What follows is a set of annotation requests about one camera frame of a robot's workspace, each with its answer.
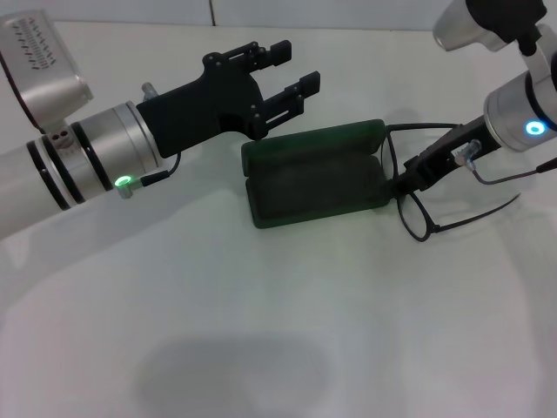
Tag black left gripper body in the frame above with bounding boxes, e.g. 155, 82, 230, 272
137, 42, 267, 159

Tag black glasses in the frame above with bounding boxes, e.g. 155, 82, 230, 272
380, 123, 522, 244

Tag left gripper connector cable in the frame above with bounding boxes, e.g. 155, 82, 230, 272
113, 152, 183, 201

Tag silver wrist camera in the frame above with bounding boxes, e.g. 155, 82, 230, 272
433, 0, 549, 54
0, 10, 95, 134

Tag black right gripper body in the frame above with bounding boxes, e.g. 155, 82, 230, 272
403, 115, 500, 192

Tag right gripper connector cable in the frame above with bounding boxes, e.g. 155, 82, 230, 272
452, 139, 557, 186

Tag gripper connector cable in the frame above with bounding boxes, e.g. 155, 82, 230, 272
113, 152, 183, 201
452, 139, 557, 186

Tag green glasses case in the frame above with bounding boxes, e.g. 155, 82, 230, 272
240, 118, 395, 231

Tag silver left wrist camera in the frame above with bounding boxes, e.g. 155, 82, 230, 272
0, 10, 95, 134

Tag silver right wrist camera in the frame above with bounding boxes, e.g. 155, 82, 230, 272
433, 0, 549, 54

